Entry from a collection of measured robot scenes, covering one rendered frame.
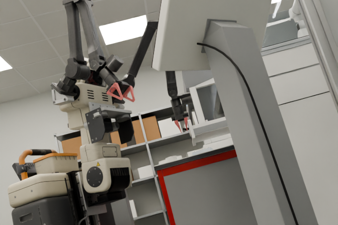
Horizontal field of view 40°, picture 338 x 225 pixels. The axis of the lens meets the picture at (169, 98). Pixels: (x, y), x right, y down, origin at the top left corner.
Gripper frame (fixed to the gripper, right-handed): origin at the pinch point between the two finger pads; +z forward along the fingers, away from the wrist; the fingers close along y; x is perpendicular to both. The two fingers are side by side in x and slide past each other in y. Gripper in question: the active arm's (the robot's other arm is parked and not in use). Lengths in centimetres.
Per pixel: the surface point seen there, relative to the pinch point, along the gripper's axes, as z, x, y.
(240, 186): 38.8, 14.3, 22.7
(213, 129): 5.7, -9.8, 15.5
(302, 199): 53, -104, 30
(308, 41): -15, -52, 69
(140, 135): -80, 370, -54
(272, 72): -6, -52, 47
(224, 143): 3, 83, 28
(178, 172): 20.9, 14.3, -9.8
